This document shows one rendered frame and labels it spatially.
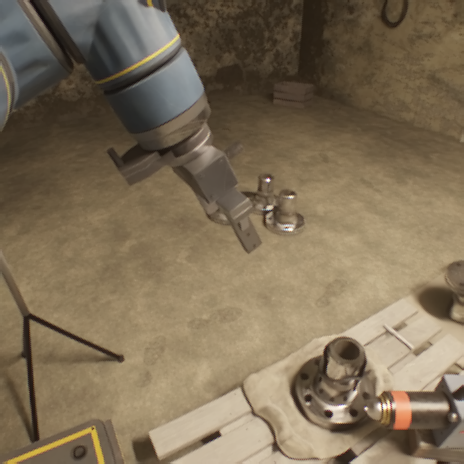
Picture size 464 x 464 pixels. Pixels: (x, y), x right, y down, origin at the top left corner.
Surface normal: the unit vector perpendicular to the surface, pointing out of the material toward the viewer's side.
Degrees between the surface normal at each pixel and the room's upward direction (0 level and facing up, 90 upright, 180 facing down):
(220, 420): 0
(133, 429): 0
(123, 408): 0
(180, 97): 84
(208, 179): 88
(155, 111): 98
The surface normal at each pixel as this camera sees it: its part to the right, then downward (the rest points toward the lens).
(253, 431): 0.00, -0.83
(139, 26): 0.58, 0.37
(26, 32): 0.38, 0.49
